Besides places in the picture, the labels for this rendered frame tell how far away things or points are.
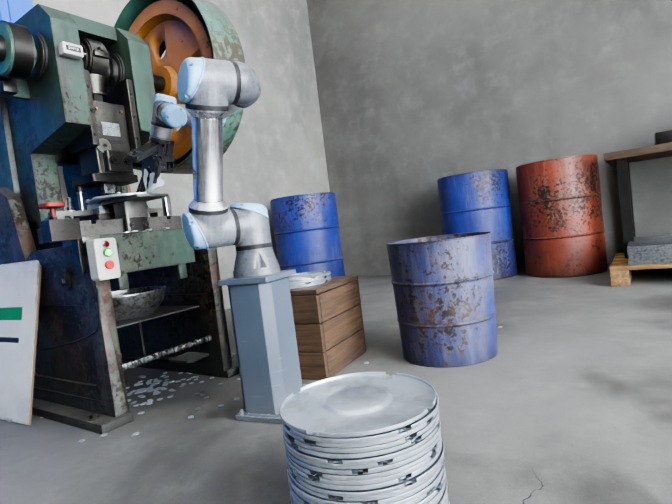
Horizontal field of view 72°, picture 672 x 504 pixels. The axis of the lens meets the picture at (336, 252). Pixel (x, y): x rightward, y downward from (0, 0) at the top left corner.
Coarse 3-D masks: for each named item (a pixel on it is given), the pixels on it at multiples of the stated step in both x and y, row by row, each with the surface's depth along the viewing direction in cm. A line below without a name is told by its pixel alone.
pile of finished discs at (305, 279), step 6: (294, 276) 197; (300, 276) 194; (306, 276) 193; (312, 276) 194; (318, 276) 186; (324, 276) 189; (330, 276) 196; (294, 282) 183; (300, 282) 183; (306, 282) 190; (312, 282) 185; (318, 282) 192; (324, 282) 189
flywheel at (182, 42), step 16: (160, 0) 206; (144, 16) 214; (160, 16) 209; (176, 16) 202; (192, 16) 196; (144, 32) 219; (160, 32) 214; (176, 32) 208; (192, 32) 202; (176, 48) 209; (192, 48) 203; (208, 48) 193; (160, 64) 217; (176, 64) 210; (176, 80) 210; (176, 96) 213; (144, 144) 224; (176, 144) 217; (176, 160) 214
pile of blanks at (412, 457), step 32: (288, 448) 79; (320, 448) 73; (352, 448) 72; (384, 448) 72; (416, 448) 74; (288, 480) 84; (320, 480) 74; (352, 480) 73; (384, 480) 72; (416, 480) 74
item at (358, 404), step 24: (312, 384) 97; (336, 384) 96; (360, 384) 94; (384, 384) 92; (408, 384) 91; (288, 408) 86; (312, 408) 85; (336, 408) 82; (360, 408) 80; (384, 408) 81; (408, 408) 79; (312, 432) 75; (336, 432) 73; (360, 432) 71
